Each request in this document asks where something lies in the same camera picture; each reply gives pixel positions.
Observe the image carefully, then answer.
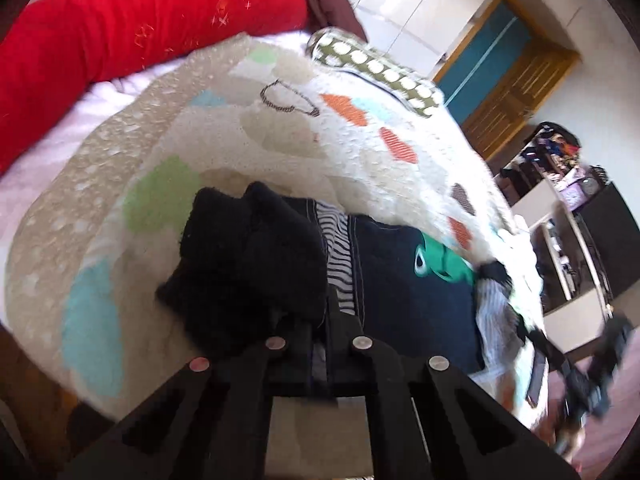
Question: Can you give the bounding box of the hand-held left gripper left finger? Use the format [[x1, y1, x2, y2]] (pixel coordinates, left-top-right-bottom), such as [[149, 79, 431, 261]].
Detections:
[[65, 321, 314, 480]]

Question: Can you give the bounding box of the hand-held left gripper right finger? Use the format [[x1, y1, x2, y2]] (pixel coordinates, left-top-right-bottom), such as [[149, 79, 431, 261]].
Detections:
[[324, 291, 582, 480]]

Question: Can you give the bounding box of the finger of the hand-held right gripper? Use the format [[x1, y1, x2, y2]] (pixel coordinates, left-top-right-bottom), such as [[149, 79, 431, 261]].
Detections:
[[511, 310, 572, 372]]

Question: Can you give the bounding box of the navy shirt with green frog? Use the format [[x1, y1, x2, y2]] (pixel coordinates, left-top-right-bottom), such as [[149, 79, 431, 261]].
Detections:
[[285, 197, 487, 377]]

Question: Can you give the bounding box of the black fleece garment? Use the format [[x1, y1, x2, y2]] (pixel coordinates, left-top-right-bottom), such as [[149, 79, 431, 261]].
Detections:
[[156, 181, 331, 357]]

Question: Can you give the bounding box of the white striped cloth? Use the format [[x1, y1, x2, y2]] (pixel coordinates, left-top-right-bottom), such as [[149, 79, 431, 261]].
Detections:
[[472, 260, 547, 387]]

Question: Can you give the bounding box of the zebra striped cloth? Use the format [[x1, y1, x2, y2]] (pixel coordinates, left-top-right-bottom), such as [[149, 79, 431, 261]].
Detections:
[[312, 200, 362, 317]]

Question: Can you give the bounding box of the black cabinet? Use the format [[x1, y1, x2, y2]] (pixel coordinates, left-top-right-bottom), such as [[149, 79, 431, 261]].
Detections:
[[574, 182, 637, 307]]

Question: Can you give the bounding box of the white shelf unit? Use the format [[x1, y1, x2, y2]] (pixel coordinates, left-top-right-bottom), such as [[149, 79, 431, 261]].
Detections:
[[510, 179, 612, 357]]

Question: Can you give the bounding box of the cream blanket with coloured patches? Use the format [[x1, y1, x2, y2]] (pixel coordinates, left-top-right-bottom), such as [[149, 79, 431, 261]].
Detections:
[[5, 32, 547, 423]]

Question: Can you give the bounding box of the clutter of small colourful things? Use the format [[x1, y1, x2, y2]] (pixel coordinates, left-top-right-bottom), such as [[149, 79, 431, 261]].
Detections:
[[500, 122, 609, 211]]

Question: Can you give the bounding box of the wooden door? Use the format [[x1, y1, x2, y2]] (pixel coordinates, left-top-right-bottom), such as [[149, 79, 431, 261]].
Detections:
[[432, 0, 582, 162]]

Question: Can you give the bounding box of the green polka dot pillow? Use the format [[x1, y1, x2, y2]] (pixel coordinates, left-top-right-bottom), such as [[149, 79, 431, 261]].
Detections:
[[306, 27, 444, 119]]

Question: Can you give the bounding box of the white bed sheet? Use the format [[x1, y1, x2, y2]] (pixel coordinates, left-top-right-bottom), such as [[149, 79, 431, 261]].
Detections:
[[0, 27, 313, 243]]

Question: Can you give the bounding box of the dark brown cloth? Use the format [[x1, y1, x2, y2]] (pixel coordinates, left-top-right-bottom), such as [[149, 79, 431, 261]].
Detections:
[[287, 0, 369, 42]]

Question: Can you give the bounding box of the white wardrobe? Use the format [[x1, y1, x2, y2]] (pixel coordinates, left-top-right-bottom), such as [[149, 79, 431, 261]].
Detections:
[[320, 0, 512, 79]]

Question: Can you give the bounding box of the red blanket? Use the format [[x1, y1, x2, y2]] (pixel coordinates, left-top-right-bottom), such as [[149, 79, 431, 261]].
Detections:
[[0, 0, 309, 177]]

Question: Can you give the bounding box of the wooden bed frame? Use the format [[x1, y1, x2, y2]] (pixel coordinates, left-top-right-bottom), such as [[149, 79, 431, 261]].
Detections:
[[0, 324, 77, 463]]

